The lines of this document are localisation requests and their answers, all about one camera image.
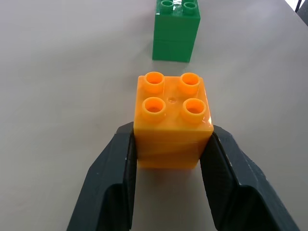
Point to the green studded building block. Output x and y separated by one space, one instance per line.
175 36

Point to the orange studded building block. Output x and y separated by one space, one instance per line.
172 134

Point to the dark chair leg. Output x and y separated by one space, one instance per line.
300 6

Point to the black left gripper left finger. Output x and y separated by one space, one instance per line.
108 178

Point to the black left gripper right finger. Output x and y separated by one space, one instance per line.
243 183

